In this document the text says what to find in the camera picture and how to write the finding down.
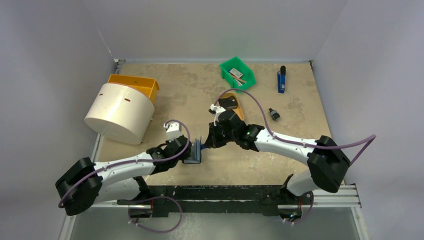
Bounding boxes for tan oval plastic tray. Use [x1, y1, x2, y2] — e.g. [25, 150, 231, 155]
[218, 92, 245, 121]

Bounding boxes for yellow wooden box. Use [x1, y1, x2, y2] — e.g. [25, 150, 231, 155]
[107, 74, 160, 104]

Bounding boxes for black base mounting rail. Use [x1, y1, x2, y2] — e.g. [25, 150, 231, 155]
[117, 177, 314, 222]

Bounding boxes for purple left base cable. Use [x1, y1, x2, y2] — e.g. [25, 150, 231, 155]
[127, 194, 184, 234]

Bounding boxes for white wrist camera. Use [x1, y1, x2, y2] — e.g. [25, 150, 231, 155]
[163, 121, 183, 142]
[209, 104, 226, 126]

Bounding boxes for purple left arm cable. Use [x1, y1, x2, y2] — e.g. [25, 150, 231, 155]
[57, 119, 192, 209]

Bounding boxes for blue leather card holder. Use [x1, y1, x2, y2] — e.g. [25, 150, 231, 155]
[182, 137, 207, 164]

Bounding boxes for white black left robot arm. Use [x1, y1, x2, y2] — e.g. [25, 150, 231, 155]
[55, 135, 192, 216]

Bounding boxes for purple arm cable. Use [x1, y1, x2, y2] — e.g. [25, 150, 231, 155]
[57, 119, 192, 209]
[213, 88, 377, 167]

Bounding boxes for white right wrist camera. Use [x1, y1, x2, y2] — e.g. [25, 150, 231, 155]
[209, 104, 226, 126]

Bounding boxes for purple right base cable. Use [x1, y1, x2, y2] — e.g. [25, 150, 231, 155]
[281, 192, 315, 227]

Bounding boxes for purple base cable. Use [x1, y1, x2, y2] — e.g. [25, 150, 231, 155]
[281, 192, 315, 227]
[127, 194, 184, 234]

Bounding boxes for items inside green bin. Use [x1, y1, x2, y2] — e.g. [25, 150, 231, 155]
[228, 68, 247, 87]

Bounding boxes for black VIP credit cards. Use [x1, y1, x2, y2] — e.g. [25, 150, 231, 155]
[218, 96, 239, 110]

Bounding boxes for white cylindrical container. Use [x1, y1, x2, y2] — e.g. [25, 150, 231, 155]
[84, 83, 155, 145]

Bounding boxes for green plastic bin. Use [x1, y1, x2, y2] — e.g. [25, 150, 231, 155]
[219, 56, 256, 90]

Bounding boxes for blue stapler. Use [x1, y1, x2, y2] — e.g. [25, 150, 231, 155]
[277, 65, 286, 94]

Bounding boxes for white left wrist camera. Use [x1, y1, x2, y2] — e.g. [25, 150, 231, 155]
[163, 121, 183, 142]

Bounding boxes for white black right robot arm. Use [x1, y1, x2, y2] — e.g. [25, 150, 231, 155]
[204, 109, 351, 204]

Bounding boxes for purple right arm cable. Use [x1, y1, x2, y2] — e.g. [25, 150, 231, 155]
[213, 88, 377, 167]

